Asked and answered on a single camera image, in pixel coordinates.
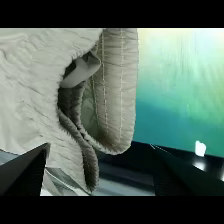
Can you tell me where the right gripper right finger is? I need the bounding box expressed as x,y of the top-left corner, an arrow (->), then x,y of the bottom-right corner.
149,143 -> 224,197

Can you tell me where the pale grey garment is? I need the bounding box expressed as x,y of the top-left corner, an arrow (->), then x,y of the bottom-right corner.
0,28 -> 139,196

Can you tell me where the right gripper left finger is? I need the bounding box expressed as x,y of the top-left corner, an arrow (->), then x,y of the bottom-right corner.
0,142 -> 51,197

